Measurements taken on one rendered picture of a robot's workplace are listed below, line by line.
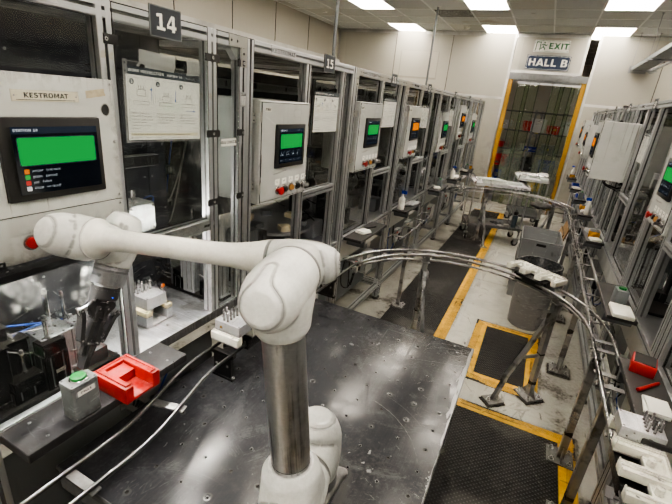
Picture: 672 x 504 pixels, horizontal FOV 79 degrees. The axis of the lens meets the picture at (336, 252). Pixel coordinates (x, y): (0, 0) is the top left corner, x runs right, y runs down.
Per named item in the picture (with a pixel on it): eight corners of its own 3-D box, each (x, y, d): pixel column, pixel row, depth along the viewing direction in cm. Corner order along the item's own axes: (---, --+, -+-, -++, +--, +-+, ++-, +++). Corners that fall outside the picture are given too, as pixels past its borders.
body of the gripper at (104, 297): (111, 283, 122) (102, 314, 121) (84, 280, 114) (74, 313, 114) (128, 289, 119) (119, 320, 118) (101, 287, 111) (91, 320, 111)
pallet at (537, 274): (504, 273, 291) (507, 260, 287) (516, 271, 298) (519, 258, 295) (551, 295, 262) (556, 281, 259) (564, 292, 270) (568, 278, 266)
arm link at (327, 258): (280, 228, 109) (258, 243, 96) (346, 233, 105) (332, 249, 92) (282, 274, 113) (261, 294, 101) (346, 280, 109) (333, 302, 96)
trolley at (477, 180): (461, 239, 628) (475, 176, 594) (457, 228, 680) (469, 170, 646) (521, 247, 618) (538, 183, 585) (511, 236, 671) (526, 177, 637)
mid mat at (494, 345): (536, 403, 284) (537, 401, 284) (457, 375, 306) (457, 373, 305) (540, 337, 369) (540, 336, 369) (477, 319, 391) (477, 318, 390)
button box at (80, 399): (76, 422, 117) (71, 388, 113) (59, 412, 120) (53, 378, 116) (102, 406, 123) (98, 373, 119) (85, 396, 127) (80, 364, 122)
